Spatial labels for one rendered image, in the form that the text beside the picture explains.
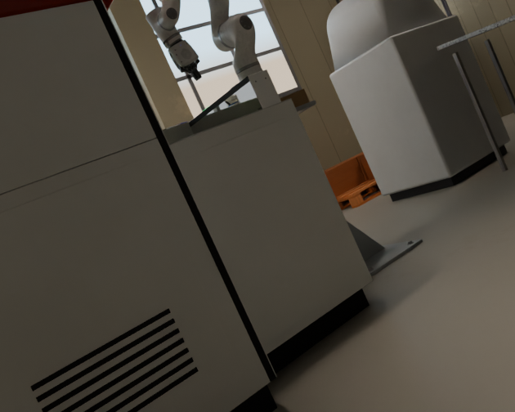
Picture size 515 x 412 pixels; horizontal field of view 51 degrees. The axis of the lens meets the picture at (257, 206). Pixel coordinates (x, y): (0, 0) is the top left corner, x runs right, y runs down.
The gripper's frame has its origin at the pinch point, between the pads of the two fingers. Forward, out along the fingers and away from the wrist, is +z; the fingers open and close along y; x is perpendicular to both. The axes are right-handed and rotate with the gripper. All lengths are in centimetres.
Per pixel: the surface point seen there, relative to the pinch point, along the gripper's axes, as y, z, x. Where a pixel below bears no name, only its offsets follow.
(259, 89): -7.2, 20.7, -40.0
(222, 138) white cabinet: -36, 27, -46
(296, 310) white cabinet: -51, 88, -46
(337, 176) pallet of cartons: 191, 124, 188
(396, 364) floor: -58, 102, -88
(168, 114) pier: 103, -10, 228
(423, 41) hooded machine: 192, 55, 35
